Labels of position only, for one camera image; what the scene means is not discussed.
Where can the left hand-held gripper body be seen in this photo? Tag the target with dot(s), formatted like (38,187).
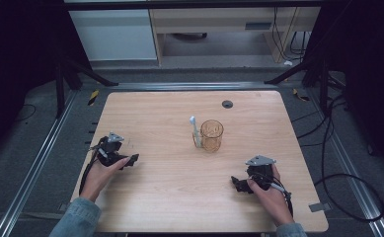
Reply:
(109,151)

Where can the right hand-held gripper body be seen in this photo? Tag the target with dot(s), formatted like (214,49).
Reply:
(261,173)

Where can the amber transparent cup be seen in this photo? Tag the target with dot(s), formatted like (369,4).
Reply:
(212,138)

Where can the light blue toothbrush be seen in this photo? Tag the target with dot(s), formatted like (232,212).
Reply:
(195,130)

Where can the person's left hand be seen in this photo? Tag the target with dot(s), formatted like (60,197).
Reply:
(97,177)

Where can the person's right hand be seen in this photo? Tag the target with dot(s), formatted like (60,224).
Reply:
(273,202)

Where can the yellow black tape piece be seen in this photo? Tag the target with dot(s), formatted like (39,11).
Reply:
(93,97)
(299,95)

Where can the grey tape strip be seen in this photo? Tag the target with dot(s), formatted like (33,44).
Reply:
(63,207)
(319,207)

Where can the round table grommet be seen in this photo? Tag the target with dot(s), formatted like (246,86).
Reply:
(227,104)

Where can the black stand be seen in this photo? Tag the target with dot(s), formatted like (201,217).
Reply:
(60,85)
(322,79)

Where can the small white plug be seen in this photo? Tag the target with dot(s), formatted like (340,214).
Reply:
(288,63)

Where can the white cabinet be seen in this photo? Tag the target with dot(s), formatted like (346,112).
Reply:
(114,34)

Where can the metal floor rail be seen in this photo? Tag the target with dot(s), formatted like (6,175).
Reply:
(31,171)
(354,184)
(196,86)

